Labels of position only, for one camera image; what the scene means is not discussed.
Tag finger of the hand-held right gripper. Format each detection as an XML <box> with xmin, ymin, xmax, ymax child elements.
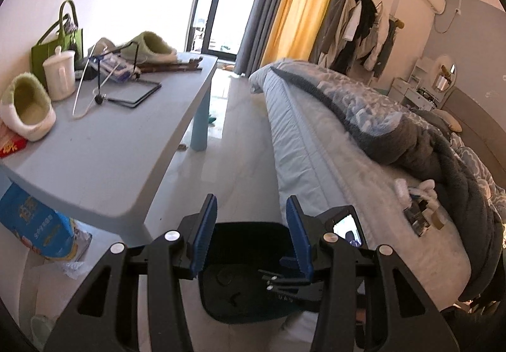
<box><xmin>258</xmin><ymin>268</ymin><xmax>309</xmax><ymax>283</ymax></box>
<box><xmin>264</xmin><ymin>281</ymin><xmax>314</xmax><ymax>294</ymax></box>

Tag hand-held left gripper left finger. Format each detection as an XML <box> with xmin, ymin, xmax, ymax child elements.
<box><xmin>43</xmin><ymin>194</ymin><xmax>219</xmax><ymax>352</ymax></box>

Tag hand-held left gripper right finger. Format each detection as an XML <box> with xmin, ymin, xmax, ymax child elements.
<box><xmin>285</xmin><ymin>195</ymin><xmax>461</xmax><ymax>352</ymax></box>

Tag black trash bin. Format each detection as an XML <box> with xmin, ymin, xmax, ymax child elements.
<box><xmin>198</xmin><ymin>221</ymin><xmax>323</xmax><ymax>324</ymax></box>

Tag white crumpled tissue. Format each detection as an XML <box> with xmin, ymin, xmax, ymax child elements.
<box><xmin>394</xmin><ymin>178</ymin><xmax>410</xmax><ymax>207</ymax></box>

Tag black silver small box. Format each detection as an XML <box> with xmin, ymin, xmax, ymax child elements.
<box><xmin>403</xmin><ymin>202</ymin><xmax>433</xmax><ymax>238</ymax></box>

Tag grey blue fleece blanket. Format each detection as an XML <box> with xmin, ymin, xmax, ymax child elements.
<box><xmin>273</xmin><ymin>58</ymin><xmax>506</xmax><ymax>301</ymax></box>

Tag light blue low table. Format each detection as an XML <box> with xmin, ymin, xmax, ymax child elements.
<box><xmin>0</xmin><ymin>52</ymin><xmax>219</xmax><ymax>236</ymax></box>

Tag clear plastic wrapper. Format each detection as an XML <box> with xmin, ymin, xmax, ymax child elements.
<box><xmin>59</xmin><ymin>221</ymin><xmax>93</xmax><ymax>279</ymax></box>

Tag beige pillow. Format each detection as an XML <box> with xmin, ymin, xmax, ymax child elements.
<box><xmin>442</xmin><ymin>110</ymin><xmax>464</xmax><ymax>134</ymax></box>

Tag white vanity desk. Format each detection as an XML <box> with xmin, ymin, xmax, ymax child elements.
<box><xmin>389</xmin><ymin>59</ymin><xmax>439</xmax><ymax>107</ymax></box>

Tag dark wooden sticks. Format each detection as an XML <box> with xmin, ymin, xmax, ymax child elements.
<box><xmin>138</xmin><ymin>56</ymin><xmax>204</xmax><ymax>73</ymax></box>

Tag grey bed headboard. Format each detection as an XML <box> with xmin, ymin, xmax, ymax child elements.
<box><xmin>441</xmin><ymin>86</ymin><xmax>506</xmax><ymax>182</ymax></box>

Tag blue printed bag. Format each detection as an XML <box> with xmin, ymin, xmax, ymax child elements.
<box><xmin>0</xmin><ymin>183</ymin><xmax>76</xmax><ymax>260</ymax></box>

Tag white clothes hanger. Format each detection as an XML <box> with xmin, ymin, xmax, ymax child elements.
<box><xmin>72</xmin><ymin>41</ymin><xmax>127</xmax><ymax>119</ymax></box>

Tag blue white tissue pack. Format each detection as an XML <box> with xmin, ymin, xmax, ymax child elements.
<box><xmin>89</xmin><ymin>53</ymin><xmax>135</xmax><ymax>84</ymax></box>

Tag green fluffy slipper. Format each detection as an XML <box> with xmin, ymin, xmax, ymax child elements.
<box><xmin>0</xmin><ymin>73</ymin><xmax>56</xmax><ymax>142</ymax></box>
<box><xmin>120</xmin><ymin>31</ymin><xmax>178</xmax><ymax>65</ymax></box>

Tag row of hanging clothes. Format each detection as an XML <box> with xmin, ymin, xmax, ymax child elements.
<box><xmin>318</xmin><ymin>0</ymin><xmax>406</xmax><ymax>79</ymax></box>

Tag white lidded pitcher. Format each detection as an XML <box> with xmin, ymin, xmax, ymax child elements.
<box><xmin>43</xmin><ymin>46</ymin><xmax>77</xmax><ymax>101</ymax></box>

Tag red packet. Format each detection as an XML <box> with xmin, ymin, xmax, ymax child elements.
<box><xmin>0</xmin><ymin>126</ymin><xmax>28</xmax><ymax>159</ymax></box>

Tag yellow curtain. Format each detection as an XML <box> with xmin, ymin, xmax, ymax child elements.
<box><xmin>261</xmin><ymin>0</ymin><xmax>349</xmax><ymax>66</ymax></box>

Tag green felt handbag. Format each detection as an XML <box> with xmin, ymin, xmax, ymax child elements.
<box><xmin>32</xmin><ymin>0</ymin><xmax>84</xmax><ymax>79</ymax></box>

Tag black wire stand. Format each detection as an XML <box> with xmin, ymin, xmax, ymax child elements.
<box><xmin>85</xmin><ymin>42</ymin><xmax>163</xmax><ymax>108</ymax></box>

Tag round wall mirror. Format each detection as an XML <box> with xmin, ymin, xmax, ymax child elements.
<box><xmin>433</xmin><ymin>55</ymin><xmax>457</xmax><ymax>92</ymax></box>

